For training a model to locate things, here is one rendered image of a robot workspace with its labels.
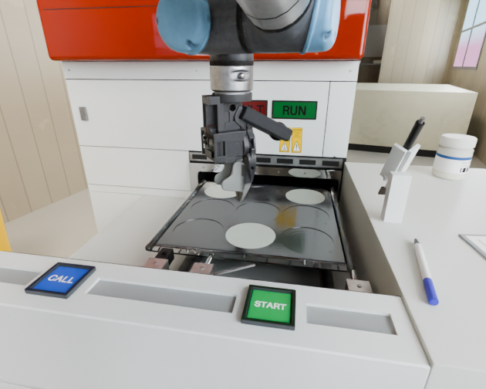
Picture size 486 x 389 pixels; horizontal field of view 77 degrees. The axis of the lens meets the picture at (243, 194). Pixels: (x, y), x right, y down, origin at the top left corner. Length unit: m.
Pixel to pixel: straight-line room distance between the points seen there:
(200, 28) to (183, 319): 0.33
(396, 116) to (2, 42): 4.47
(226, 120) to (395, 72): 6.83
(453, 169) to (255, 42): 0.58
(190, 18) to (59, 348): 0.42
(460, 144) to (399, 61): 6.52
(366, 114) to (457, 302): 4.58
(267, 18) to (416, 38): 7.02
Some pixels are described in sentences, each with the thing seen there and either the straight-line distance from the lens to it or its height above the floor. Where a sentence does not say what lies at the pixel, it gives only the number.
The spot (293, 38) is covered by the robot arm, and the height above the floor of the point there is 1.24.
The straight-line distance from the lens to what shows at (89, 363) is 0.45.
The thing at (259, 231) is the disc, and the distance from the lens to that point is 0.62.
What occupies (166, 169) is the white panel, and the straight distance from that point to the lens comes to 0.97.
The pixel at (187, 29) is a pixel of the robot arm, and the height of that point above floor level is 1.25.
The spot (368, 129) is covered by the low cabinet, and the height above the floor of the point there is 0.33.
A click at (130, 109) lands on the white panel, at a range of 0.98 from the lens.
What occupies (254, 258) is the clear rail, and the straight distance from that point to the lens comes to 0.54.
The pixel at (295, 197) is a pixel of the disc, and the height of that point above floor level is 0.90.
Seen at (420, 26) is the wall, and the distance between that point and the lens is 7.36.
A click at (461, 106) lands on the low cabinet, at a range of 5.04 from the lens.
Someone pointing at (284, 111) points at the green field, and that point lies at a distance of 0.85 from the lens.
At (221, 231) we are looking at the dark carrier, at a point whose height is 0.90.
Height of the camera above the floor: 1.21
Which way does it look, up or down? 23 degrees down
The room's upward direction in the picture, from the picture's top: straight up
